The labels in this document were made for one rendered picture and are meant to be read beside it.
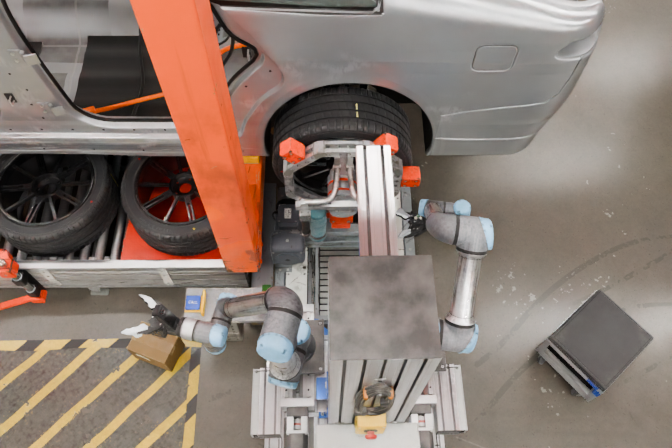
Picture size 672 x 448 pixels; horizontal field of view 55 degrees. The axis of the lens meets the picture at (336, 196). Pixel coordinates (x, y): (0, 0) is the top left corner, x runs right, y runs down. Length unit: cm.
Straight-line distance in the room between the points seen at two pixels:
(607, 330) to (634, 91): 192
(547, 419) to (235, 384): 162
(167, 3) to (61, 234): 202
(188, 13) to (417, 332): 96
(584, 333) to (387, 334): 210
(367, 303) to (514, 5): 146
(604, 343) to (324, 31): 205
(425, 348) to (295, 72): 151
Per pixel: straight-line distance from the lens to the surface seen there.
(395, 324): 148
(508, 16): 258
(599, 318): 352
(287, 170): 288
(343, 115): 279
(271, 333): 206
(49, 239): 354
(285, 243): 334
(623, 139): 456
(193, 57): 184
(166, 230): 335
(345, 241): 360
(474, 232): 242
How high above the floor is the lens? 343
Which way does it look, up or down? 61 degrees down
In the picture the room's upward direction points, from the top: 1 degrees clockwise
